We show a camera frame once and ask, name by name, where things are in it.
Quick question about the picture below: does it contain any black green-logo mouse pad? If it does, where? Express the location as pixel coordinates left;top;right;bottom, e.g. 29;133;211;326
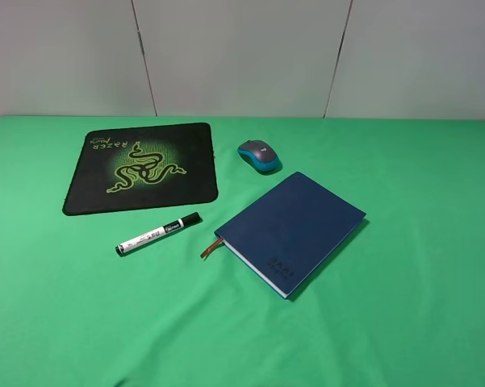
62;123;218;216

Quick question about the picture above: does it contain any green tablecloth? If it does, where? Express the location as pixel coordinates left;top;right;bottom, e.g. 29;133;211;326
0;117;485;386

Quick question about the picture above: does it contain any dark blue notebook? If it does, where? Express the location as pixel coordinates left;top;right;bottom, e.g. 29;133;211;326
200;172;366;299

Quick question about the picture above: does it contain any grey and blue computer mouse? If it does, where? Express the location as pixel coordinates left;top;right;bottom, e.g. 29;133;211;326
237;139;282;174

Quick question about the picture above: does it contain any white black-capped marker pen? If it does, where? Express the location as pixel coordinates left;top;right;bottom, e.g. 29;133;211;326
115;212;202;256

